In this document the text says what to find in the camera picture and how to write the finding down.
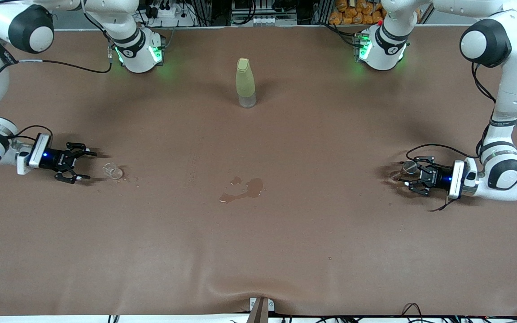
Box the clear wine glass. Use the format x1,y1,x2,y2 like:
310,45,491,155
391,160,418,182

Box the clear glass measuring beaker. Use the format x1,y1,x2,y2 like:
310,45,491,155
102,162,124,180

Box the brown table mat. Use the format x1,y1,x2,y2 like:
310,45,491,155
0,25,517,317

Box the orange snack bags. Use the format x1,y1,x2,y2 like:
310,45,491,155
329,0,389,26

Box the brown liquid puddle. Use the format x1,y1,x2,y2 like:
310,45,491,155
219,176,264,204

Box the white power strip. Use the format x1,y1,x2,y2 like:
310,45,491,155
149,5,188,26

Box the green bottle with clear base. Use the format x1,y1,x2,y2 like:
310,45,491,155
235,57,257,109

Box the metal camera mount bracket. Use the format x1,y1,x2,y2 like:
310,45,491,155
246,297,275,323

